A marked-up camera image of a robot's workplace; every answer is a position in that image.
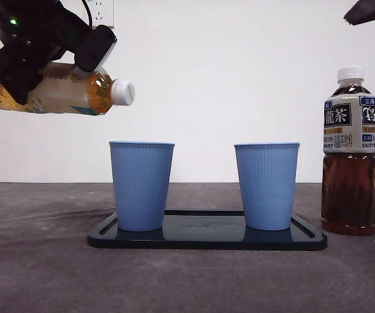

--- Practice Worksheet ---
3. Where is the blue ribbed plastic cup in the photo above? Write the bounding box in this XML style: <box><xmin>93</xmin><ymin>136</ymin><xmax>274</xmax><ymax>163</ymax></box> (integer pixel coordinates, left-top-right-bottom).
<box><xmin>234</xmin><ymin>142</ymin><xmax>301</xmax><ymax>232</ymax></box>
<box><xmin>108</xmin><ymin>141</ymin><xmax>176</xmax><ymax>233</ymax></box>

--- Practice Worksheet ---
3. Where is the dark oolong tea bottle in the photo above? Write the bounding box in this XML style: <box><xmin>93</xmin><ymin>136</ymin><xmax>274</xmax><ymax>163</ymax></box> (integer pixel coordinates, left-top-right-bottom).
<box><xmin>320</xmin><ymin>65</ymin><xmax>375</xmax><ymax>237</ymax></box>

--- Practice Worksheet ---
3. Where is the black cable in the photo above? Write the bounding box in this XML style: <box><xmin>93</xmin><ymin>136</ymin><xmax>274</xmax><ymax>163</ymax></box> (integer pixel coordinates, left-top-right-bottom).
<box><xmin>82</xmin><ymin>0</ymin><xmax>95</xmax><ymax>29</ymax></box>

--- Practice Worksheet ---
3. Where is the pale-label green tea bottle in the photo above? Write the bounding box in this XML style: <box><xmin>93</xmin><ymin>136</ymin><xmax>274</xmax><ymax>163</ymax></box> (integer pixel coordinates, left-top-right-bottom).
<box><xmin>0</xmin><ymin>62</ymin><xmax>137</xmax><ymax>117</ymax></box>

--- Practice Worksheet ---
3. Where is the white wall socket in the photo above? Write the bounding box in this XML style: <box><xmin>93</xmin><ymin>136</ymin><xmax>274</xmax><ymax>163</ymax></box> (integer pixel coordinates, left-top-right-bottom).
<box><xmin>87</xmin><ymin>0</ymin><xmax>115</xmax><ymax>29</ymax></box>

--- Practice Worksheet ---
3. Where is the dark teal tray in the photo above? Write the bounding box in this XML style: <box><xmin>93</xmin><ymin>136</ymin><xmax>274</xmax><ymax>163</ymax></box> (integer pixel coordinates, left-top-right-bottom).
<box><xmin>87</xmin><ymin>210</ymin><xmax>329</xmax><ymax>252</ymax></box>

